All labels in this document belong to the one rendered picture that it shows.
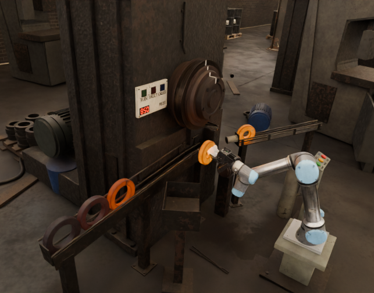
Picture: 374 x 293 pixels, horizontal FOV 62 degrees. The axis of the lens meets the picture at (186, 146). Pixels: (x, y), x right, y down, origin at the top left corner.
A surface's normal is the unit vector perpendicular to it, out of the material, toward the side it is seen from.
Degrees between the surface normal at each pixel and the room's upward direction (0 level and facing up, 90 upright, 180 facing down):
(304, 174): 79
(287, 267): 90
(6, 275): 0
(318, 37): 90
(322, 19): 90
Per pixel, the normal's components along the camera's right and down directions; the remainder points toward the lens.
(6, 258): 0.06, -0.88
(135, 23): 0.80, 0.32
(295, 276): -0.57, 0.36
